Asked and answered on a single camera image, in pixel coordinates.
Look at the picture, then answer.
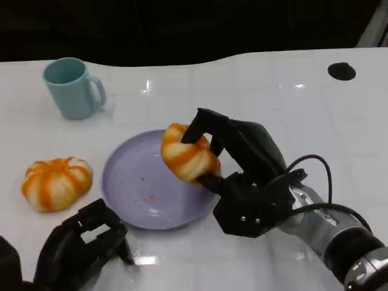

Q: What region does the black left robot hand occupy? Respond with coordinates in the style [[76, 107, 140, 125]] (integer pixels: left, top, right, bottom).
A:
[[33, 198, 134, 291]]

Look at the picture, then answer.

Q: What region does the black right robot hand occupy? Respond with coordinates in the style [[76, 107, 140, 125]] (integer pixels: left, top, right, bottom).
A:
[[181, 107, 296, 239]]

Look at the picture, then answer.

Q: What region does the orange and white bread roll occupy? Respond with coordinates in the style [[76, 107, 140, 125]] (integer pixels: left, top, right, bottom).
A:
[[20, 156, 93, 213], [160, 122, 221, 187]]

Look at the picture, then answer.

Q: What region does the lilac plate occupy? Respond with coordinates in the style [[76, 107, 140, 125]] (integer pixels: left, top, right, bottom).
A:
[[102, 129, 222, 231]]

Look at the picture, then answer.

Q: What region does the black round table hole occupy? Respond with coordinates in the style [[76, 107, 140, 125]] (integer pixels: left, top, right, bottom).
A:
[[327, 62, 356, 81]]

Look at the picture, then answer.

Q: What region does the pale green mug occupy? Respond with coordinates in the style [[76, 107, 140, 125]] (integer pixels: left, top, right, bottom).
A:
[[42, 57, 107, 121]]

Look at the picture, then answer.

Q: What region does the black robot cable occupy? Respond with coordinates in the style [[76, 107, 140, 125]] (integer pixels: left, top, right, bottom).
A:
[[289, 202, 374, 234], [263, 154, 333, 206]]

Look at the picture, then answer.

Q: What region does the white frame post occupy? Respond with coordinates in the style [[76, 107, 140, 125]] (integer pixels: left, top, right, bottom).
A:
[[356, 0, 388, 48]]

